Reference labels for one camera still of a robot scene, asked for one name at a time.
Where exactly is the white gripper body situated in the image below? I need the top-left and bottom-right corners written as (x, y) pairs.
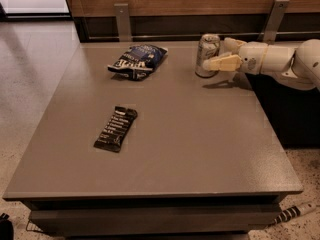
top-left (239, 42), bottom-right (268, 75)

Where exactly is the grey low table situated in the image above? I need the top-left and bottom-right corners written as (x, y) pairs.
top-left (4, 42), bottom-right (302, 237)

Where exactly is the black snack bar wrapper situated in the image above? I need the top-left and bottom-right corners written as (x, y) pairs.
top-left (94, 106), bottom-right (138, 153)

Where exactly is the metal wall bracket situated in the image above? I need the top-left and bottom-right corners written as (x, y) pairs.
top-left (114, 3), bottom-right (132, 42)
top-left (258, 0), bottom-right (290, 44)

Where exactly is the striped black white tube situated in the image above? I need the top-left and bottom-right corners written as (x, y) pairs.
top-left (269, 202), bottom-right (317, 227)

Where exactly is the black object at corner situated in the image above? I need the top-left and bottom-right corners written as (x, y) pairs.
top-left (0, 213), bottom-right (14, 240)

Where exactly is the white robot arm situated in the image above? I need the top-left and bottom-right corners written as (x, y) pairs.
top-left (202, 38), bottom-right (320, 91)

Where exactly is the blue chip bag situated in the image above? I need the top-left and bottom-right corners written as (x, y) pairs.
top-left (107, 44), bottom-right (168, 81)

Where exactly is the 7up soda can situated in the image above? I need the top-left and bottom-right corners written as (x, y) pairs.
top-left (195, 34), bottom-right (220, 78)

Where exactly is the left metal wall bracket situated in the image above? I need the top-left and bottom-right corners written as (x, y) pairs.
top-left (114, 3), bottom-right (132, 42)

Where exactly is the right metal wall bracket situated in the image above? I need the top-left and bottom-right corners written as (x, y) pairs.
top-left (258, 0), bottom-right (290, 44)

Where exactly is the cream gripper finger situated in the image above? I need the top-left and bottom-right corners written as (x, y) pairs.
top-left (223, 37), bottom-right (245, 54)
top-left (202, 55), bottom-right (242, 72)

